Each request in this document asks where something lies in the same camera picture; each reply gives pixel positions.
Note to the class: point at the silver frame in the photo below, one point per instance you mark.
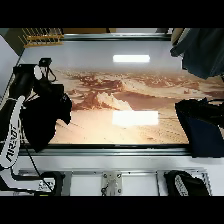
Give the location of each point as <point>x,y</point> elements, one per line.
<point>110,152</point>

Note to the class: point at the black garment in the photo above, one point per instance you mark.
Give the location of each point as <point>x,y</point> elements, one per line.
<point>43,120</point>

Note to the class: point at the dark blue garment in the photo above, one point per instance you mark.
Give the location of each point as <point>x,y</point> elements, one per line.
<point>206,140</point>

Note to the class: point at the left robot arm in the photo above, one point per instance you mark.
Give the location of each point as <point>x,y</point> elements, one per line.
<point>11,140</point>

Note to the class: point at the grey garment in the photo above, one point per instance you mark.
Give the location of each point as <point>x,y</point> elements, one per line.
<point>203,53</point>

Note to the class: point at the yellow rack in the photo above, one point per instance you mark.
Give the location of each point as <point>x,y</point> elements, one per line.
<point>43,37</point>

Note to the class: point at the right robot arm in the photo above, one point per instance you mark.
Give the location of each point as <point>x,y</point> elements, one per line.
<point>200,110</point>

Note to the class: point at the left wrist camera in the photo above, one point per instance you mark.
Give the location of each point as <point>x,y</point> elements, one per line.
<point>45,62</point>

